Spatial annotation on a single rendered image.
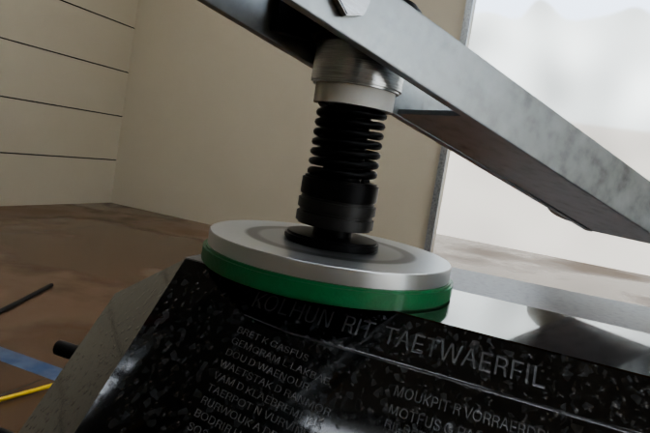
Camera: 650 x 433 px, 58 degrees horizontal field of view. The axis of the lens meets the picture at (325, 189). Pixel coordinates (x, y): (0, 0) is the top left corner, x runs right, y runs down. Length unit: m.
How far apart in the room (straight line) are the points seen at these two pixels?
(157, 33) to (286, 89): 1.73
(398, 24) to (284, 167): 5.57
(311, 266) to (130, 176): 6.64
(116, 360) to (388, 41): 0.32
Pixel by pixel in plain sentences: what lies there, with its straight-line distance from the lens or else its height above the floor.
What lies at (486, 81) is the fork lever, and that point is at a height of 1.04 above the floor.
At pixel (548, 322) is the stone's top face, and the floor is 0.85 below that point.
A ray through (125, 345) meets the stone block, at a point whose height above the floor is 0.79.
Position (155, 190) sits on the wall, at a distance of 6.83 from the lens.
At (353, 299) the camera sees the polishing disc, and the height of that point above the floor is 0.86.
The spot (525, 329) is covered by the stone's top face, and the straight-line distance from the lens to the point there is 0.47.
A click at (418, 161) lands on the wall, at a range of 5.60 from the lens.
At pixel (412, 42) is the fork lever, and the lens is 0.48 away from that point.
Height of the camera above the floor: 0.96
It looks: 4 degrees down
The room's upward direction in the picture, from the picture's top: 9 degrees clockwise
